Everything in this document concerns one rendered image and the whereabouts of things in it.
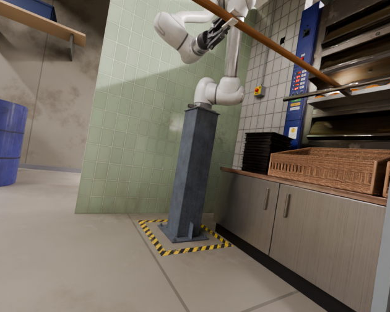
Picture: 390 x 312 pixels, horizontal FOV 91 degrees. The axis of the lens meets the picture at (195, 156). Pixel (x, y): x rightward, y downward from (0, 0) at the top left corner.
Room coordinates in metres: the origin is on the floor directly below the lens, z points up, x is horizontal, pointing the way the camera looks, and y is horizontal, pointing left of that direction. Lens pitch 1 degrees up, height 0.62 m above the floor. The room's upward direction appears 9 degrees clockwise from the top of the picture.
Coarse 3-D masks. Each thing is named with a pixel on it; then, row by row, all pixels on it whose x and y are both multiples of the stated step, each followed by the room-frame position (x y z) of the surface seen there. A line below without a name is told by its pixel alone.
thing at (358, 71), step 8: (376, 56) 1.16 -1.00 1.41; (384, 56) 1.12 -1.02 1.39; (352, 64) 1.26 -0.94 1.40; (360, 64) 1.23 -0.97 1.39; (368, 64) 1.21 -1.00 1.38; (376, 64) 1.19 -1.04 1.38; (384, 64) 1.17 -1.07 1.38; (328, 72) 1.39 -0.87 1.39; (336, 72) 1.36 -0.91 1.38; (344, 72) 1.34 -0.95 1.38; (352, 72) 1.31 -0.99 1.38; (360, 72) 1.29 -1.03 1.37; (368, 72) 1.27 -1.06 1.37; (376, 72) 1.25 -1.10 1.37; (384, 72) 1.23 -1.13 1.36; (312, 80) 1.52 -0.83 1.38; (320, 80) 1.50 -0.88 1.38; (336, 80) 1.44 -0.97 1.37; (344, 80) 1.42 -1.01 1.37; (352, 80) 1.39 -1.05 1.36; (360, 80) 1.37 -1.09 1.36; (320, 88) 1.59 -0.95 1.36
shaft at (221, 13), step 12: (192, 0) 0.68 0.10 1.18; (204, 0) 0.69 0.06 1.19; (216, 12) 0.72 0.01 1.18; (228, 12) 0.74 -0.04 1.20; (240, 24) 0.77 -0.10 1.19; (252, 36) 0.82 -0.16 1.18; (264, 36) 0.84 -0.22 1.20; (276, 48) 0.88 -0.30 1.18; (300, 60) 0.96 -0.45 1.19; (312, 72) 1.04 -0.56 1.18; (336, 84) 1.14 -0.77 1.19
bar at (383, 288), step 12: (348, 84) 1.07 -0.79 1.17; (360, 84) 1.02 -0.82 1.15; (300, 96) 1.31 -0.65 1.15; (312, 96) 1.26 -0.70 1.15; (384, 216) 0.71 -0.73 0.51; (384, 228) 0.71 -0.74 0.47; (384, 240) 0.70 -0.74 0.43; (384, 252) 0.70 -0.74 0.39; (384, 264) 0.69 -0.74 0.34; (384, 276) 0.69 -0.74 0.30; (384, 288) 0.69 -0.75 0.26; (372, 300) 0.71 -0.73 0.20; (384, 300) 0.68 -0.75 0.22
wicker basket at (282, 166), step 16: (272, 160) 1.29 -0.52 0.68; (288, 160) 1.19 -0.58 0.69; (304, 160) 1.10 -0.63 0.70; (320, 160) 1.03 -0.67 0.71; (336, 160) 0.97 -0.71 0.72; (352, 160) 0.91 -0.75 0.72; (368, 160) 0.86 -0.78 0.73; (384, 160) 0.89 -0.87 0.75; (288, 176) 1.18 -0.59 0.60; (304, 176) 1.10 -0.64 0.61; (320, 176) 1.02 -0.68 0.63; (336, 176) 0.96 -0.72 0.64; (352, 176) 1.24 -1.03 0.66; (368, 176) 0.86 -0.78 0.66; (384, 176) 0.91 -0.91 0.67; (368, 192) 0.84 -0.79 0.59
